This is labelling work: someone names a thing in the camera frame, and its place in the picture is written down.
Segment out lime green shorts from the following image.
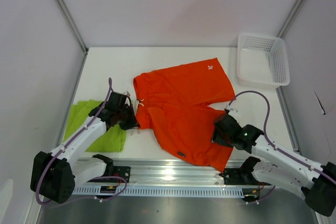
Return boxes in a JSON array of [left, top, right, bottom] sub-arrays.
[[63, 100, 127, 153]]

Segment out orange shorts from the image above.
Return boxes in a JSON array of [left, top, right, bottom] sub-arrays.
[[133, 58, 235, 172]]

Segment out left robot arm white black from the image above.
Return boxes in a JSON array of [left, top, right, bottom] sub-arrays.
[[30, 91, 139, 205]]

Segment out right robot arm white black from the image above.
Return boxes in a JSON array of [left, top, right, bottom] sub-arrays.
[[213, 114, 335, 217]]

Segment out white plastic basket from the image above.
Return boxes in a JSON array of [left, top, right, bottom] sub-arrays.
[[236, 33, 290, 89]]

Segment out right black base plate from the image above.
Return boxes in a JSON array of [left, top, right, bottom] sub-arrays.
[[218, 168, 270, 186]]

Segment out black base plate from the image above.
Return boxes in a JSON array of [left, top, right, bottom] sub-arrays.
[[218, 168, 270, 186], [103, 166, 131, 183]]

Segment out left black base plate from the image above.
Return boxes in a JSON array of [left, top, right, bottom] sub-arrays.
[[103, 166, 131, 183]]

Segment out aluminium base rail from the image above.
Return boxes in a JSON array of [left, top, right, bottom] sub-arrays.
[[73, 158, 321, 189]]

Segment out white slotted cable duct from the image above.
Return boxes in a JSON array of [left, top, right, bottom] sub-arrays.
[[72, 185, 244, 198]]

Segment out right aluminium corner post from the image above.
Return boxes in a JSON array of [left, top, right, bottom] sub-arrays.
[[277, 0, 306, 38]]

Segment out aluminium corner post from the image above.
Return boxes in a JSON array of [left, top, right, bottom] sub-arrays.
[[55, 0, 88, 54], [277, 0, 306, 38]]

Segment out left aluminium corner post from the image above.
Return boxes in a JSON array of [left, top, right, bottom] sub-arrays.
[[55, 0, 88, 54]]

